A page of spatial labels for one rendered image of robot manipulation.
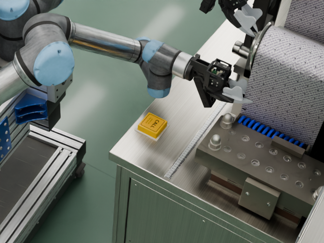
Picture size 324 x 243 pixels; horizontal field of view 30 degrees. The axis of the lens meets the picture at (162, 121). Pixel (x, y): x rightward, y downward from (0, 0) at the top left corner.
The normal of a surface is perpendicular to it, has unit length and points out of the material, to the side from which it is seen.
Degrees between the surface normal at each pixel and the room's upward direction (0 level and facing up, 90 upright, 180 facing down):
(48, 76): 86
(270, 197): 90
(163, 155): 0
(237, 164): 0
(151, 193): 90
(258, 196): 90
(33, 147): 0
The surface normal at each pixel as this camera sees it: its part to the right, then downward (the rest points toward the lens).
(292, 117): -0.50, 0.60
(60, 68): 0.47, 0.63
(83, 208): 0.09, -0.68
